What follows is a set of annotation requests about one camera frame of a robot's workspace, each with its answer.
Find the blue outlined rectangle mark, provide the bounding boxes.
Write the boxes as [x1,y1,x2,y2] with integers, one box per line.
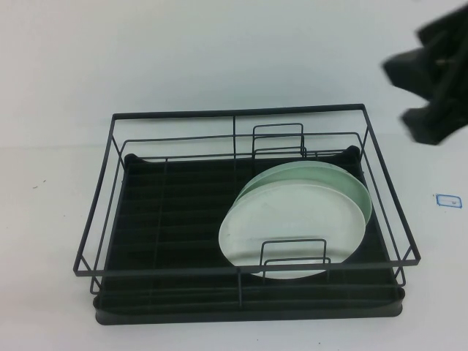
[434,192,464,210]

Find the white plate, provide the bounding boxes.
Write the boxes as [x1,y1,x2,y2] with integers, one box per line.
[218,184,366,281]

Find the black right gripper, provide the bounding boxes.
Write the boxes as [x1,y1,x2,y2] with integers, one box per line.
[382,47,468,147]

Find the black plastic drip tray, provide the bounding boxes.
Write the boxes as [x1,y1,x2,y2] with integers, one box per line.
[93,145,407,325]

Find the pale green plate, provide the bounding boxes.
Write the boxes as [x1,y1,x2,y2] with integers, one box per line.
[233,160,374,235]

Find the black wire dish rack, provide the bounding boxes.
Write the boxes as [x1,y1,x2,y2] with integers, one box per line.
[72,103,423,295]

